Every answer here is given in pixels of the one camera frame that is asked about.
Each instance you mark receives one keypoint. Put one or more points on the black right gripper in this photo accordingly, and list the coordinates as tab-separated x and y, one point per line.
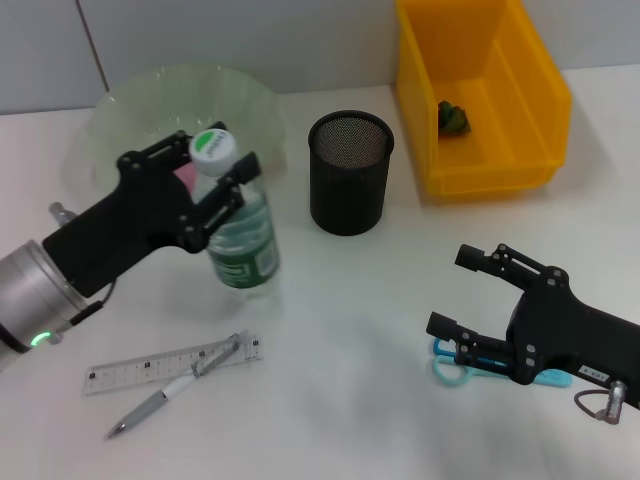
565	330

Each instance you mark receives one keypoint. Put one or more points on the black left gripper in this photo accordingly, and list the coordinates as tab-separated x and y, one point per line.
135	215

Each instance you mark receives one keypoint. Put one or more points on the pink peach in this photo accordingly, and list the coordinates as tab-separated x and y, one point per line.
185	176

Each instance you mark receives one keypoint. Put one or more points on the clear water bottle green label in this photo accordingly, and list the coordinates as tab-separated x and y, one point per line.
240	260

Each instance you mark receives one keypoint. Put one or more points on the grey white pen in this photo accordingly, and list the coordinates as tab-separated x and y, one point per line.
145	407

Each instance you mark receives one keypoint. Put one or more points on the translucent green fruit bowl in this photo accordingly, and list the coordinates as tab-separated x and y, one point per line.
160	100

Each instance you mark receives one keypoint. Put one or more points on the black mesh pen cup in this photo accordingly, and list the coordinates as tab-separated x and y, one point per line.
350	200

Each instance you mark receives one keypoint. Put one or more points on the clear plastic ruler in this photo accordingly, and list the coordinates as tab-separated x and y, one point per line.
130	372

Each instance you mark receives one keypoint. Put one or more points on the yellow plastic bin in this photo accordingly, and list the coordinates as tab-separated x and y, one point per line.
480	160

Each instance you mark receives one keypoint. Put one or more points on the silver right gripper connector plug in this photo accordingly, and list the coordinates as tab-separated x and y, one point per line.
614	402

